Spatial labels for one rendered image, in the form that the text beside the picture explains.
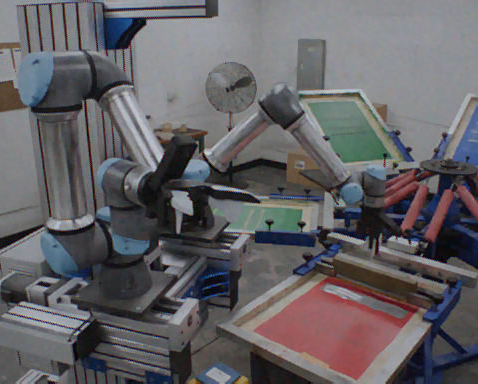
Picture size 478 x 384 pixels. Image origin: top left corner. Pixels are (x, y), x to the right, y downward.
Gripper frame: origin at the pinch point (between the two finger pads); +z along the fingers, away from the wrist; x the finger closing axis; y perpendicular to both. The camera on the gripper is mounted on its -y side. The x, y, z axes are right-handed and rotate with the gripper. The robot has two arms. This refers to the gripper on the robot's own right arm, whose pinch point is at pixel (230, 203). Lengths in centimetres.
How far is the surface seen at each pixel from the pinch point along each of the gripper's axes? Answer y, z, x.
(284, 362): 63, -25, -56
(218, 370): 66, -37, -40
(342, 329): 61, -23, -86
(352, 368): 63, -9, -70
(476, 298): 124, -37, -328
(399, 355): 58, 1, -81
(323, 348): 63, -21, -72
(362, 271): 49, -32, -113
